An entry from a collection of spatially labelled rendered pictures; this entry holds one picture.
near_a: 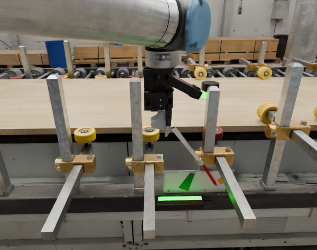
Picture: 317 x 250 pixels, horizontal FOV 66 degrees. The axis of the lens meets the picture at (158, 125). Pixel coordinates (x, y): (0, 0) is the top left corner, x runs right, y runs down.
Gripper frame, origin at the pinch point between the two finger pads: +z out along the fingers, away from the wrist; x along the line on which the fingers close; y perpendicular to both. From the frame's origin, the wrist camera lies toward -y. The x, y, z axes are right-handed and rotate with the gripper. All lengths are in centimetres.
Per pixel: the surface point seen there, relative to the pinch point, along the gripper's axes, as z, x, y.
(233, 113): 8.6, -35.1, -32.7
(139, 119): -1.6, -6.4, 9.0
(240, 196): 12.7, 15.1, -19.2
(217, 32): 24, -740, -207
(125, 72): 16, -154, 28
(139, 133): 3.6, -6.4, 9.4
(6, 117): 9, -34, 69
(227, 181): 12.6, 8.3, -17.6
